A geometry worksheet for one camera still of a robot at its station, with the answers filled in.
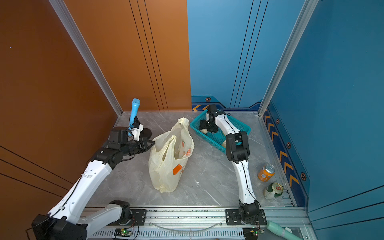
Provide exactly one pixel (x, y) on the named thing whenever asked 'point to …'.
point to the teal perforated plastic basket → (216, 139)
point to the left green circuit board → (122, 232)
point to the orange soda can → (266, 172)
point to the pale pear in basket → (204, 130)
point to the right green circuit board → (252, 233)
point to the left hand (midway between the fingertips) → (155, 140)
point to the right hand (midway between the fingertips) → (205, 128)
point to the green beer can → (273, 189)
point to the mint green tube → (278, 230)
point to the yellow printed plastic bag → (170, 154)
